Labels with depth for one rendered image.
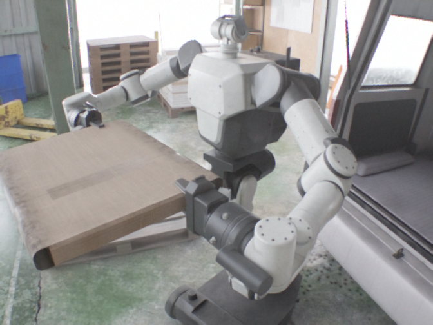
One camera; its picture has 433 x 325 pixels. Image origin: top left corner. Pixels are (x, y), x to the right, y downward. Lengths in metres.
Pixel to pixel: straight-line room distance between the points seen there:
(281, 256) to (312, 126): 0.35
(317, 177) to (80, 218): 0.47
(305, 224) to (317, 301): 1.53
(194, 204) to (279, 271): 0.20
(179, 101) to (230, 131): 3.63
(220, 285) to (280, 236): 1.38
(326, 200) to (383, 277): 1.06
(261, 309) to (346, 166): 1.21
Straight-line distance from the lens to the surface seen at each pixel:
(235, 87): 0.91
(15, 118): 5.06
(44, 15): 3.61
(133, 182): 0.70
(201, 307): 1.73
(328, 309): 2.07
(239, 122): 0.96
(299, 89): 0.83
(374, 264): 1.68
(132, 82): 1.30
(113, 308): 2.03
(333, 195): 0.65
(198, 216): 0.63
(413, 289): 1.59
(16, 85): 6.26
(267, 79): 0.86
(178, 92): 4.57
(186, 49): 1.20
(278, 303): 1.81
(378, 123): 2.13
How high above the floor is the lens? 1.55
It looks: 27 degrees down
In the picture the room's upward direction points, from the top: 1 degrees clockwise
